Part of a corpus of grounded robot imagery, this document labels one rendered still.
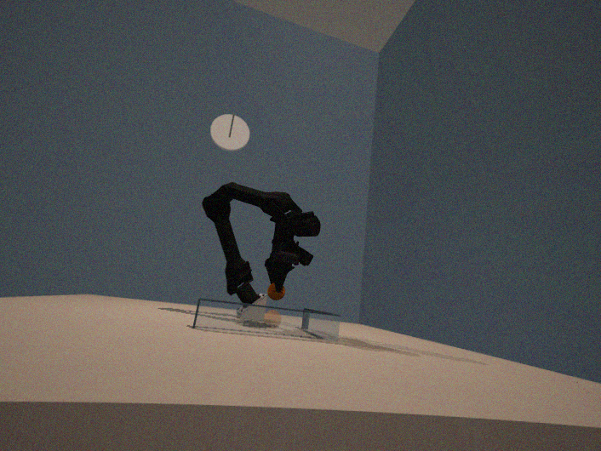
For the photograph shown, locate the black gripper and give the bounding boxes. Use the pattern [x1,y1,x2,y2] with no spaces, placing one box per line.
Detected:
[265,235,300,293]

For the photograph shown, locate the brown ball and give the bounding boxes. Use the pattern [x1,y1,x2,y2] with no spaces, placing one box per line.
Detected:
[267,283,285,300]

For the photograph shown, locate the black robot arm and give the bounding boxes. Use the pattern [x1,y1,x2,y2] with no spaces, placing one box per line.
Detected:
[203,182,320,304]

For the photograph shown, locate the low clear glass walls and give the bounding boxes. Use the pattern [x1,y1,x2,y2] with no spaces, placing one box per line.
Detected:
[194,300,340,343]

